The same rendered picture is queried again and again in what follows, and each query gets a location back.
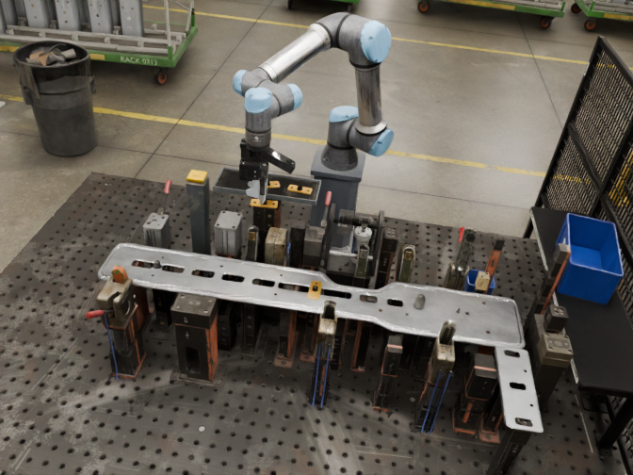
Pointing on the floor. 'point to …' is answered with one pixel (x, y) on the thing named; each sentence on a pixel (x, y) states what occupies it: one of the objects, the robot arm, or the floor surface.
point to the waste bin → (58, 94)
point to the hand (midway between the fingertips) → (264, 199)
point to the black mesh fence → (609, 404)
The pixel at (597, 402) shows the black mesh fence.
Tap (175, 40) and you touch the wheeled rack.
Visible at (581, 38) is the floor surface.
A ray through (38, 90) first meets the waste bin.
